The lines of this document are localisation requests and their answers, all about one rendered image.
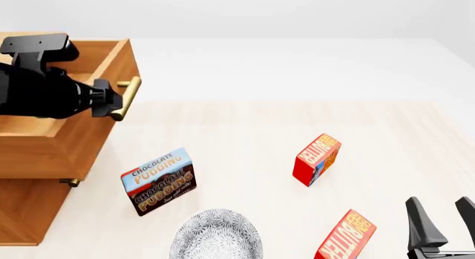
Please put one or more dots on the chocolate pudding box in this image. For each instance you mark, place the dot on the chocolate pudding box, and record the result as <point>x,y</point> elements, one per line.
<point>159,181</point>

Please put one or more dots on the red butter box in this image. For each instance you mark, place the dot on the red butter box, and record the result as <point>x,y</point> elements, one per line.
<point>315,161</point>
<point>345,239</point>

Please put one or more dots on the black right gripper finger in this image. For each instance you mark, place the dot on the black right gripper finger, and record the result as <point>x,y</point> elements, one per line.
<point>468,214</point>
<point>423,228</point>

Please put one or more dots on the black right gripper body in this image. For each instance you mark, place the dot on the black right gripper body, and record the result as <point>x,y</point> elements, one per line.
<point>441,253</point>

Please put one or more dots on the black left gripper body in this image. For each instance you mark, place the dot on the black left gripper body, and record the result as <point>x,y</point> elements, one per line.
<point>101,97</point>

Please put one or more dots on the flat black plate on stalk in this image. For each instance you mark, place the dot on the flat black plate on stalk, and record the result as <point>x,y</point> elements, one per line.
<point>35,44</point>

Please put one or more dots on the wooden cabinet drawer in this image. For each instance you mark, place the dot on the wooden cabinet drawer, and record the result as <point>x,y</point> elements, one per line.
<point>78,142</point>

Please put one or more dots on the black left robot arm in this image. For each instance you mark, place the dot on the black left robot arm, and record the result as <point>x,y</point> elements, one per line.
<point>37,94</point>

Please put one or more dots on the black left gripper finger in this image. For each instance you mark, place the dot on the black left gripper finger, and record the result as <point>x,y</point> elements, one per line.
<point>116,103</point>

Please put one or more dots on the wooden cabinet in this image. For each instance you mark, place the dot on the wooden cabinet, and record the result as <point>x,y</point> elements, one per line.
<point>22,211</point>

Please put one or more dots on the grey patterned bowl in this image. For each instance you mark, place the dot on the grey patterned bowl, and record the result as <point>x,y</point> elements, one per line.
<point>217,236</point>

